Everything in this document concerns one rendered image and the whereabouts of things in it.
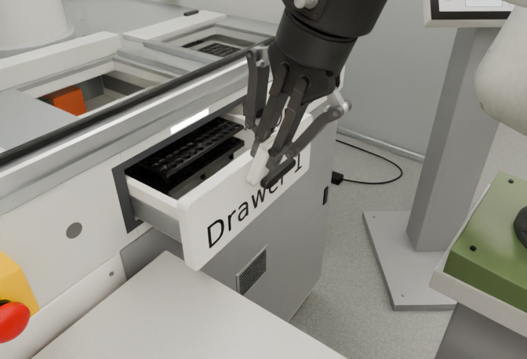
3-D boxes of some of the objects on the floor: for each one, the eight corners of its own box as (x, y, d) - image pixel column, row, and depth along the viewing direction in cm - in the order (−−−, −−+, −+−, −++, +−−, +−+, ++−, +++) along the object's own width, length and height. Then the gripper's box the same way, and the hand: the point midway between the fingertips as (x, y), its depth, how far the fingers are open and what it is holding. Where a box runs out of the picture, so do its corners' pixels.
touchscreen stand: (521, 309, 145) (681, 5, 89) (393, 310, 144) (474, 6, 89) (461, 215, 187) (545, -31, 131) (362, 216, 186) (404, -31, 130)
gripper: (248, -12, 38) (201, 163, 54) (365, 62, 34) (278, 225, 51) (291, -24, 43) (237, 139, 59) (397, 40, 40) (309, 194, 56)
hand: (263, 161), depth 53 cm, fingers closed, pressing on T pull
